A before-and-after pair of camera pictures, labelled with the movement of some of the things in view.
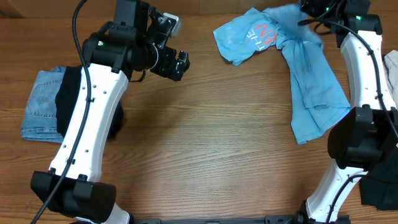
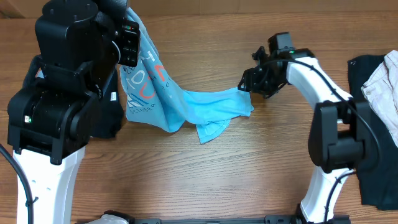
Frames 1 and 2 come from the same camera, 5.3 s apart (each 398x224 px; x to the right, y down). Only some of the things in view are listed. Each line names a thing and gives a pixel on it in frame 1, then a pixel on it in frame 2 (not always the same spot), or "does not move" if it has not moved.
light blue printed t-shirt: (318, 98) -> (153, 97)
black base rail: (279, 219) does not move
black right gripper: (311, 4) -> (252, 79)
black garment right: (379, 187) does not move
